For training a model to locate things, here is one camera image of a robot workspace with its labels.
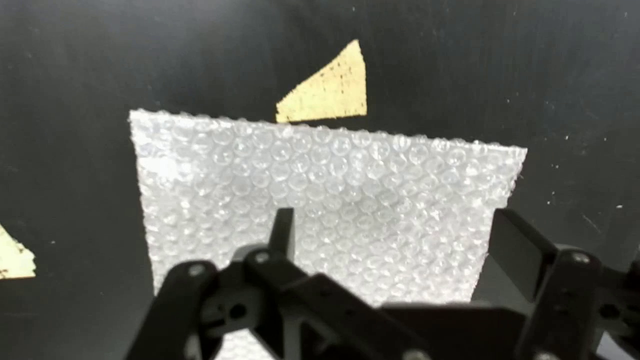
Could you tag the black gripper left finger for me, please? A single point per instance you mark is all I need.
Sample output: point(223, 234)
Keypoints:
point(283, 231)

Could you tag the clear bubble wrap sheet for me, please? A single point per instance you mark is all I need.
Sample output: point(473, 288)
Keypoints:
point(333, 193)

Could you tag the tan cardboard scrap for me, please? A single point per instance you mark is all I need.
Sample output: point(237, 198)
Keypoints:
point(331, 91)
point(13, 259)

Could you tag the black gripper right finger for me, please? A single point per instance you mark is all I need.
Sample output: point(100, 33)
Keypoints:
point(522, 250)

